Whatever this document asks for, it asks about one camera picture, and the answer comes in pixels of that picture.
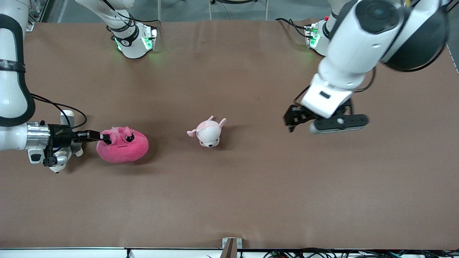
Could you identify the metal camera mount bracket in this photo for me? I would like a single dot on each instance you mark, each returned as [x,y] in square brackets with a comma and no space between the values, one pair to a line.
[231,248]

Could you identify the grey white husky plush toy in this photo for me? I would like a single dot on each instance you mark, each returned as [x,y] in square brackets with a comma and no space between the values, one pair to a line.
[67,116]

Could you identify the small pale pink plush toy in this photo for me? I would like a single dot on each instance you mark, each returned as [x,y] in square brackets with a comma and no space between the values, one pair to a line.
[208,135]

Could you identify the aluminium frame post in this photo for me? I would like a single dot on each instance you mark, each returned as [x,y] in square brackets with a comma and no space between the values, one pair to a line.
[34,19]

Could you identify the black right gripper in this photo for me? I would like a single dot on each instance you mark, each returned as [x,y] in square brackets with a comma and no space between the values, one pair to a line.
[60,138]

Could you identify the round hot pink plush toy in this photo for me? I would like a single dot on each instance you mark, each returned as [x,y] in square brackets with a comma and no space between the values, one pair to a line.
[123,148]

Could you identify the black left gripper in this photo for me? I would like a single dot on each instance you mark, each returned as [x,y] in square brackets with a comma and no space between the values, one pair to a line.
[296,115]

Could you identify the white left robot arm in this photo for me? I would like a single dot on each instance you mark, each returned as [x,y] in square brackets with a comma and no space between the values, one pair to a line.
[358,53]

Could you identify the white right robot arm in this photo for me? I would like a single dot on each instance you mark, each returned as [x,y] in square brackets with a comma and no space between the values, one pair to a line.
[12,71]

